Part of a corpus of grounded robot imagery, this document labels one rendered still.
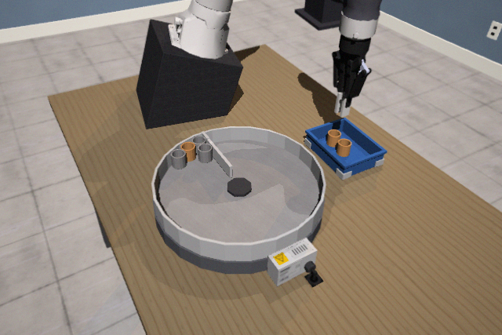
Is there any grey metal bushing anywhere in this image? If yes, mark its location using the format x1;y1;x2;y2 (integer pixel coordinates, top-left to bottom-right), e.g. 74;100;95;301
171;149;187;169
198;144;213;163
192;136;206;155

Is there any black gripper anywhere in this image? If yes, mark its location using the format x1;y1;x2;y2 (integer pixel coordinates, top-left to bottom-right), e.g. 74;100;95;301
332;35;372;118

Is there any blue plastic crate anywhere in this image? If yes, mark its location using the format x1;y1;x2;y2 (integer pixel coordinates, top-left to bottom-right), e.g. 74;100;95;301
304;118;387;180

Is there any bronze bushing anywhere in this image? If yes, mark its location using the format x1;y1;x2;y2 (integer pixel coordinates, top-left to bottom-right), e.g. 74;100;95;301
180;142;196;162
336;139;351;157
326;129;341;147

